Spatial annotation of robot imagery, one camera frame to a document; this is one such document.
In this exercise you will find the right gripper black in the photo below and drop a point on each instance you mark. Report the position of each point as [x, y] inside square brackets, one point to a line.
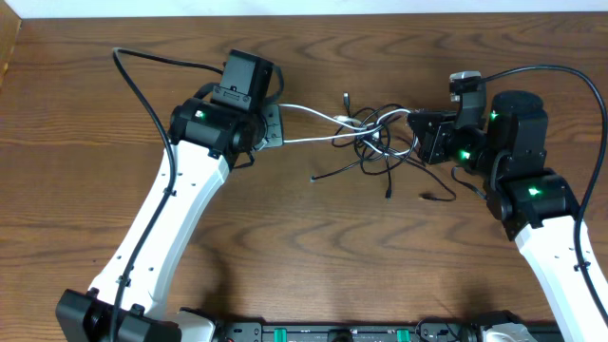
[433, 141]

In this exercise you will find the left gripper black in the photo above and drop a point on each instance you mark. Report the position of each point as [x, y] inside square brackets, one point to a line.
[276, 119]

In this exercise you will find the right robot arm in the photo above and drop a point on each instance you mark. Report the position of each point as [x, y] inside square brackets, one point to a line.
[535, 205]

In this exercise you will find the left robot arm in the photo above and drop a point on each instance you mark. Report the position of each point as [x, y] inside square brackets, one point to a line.
[127, 300]

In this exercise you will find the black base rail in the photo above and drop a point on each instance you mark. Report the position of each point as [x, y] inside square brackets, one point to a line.
[426, 331]

